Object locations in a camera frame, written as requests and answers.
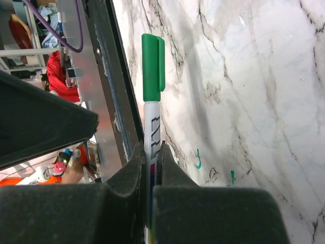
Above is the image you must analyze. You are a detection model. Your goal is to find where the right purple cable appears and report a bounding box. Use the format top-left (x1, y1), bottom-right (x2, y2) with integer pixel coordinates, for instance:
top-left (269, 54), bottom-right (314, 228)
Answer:
top-left (22, 0), bottom-right (84, 53)

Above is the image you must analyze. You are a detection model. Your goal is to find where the aluminium extrusion rail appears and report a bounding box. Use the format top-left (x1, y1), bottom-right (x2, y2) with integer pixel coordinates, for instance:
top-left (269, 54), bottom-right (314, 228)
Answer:
top-left (0, 48), bottom-right (59, 57)

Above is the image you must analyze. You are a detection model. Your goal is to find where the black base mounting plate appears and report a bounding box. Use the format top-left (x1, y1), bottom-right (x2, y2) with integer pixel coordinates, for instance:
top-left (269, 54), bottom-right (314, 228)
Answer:
top-left (85, 0), bottom-right (145, 178)

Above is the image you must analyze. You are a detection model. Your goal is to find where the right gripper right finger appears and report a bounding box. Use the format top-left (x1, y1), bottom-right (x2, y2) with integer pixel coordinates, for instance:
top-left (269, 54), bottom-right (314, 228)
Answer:
top-left (152, 144), bottom-right (289, 243)

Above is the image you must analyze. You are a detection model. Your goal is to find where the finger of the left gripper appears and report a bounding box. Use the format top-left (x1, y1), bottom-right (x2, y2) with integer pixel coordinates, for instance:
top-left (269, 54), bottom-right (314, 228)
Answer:
top-left (1, 72), bottom-right (99, 170)

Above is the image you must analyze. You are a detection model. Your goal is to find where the red cloth bundle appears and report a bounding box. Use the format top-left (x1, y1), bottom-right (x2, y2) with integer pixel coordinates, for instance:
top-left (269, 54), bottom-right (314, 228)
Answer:
top-left (46, 51), bottom-right (80, 103)

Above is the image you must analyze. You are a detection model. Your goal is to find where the green whiteboard marker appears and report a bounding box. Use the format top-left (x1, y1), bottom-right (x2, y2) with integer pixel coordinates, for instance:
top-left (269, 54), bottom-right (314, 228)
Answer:
top-left (141, 33), bottom-right (166, 244)

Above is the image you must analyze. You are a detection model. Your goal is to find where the green marker cap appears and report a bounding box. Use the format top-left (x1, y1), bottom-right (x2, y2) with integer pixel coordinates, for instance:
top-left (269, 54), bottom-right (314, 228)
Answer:
top-left (142, 34), bottom-right (166, 102)

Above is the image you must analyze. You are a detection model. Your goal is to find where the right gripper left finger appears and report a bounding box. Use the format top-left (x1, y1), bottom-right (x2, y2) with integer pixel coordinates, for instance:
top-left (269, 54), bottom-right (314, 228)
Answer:
top-left (1, 143), bottom-right (145, 243)

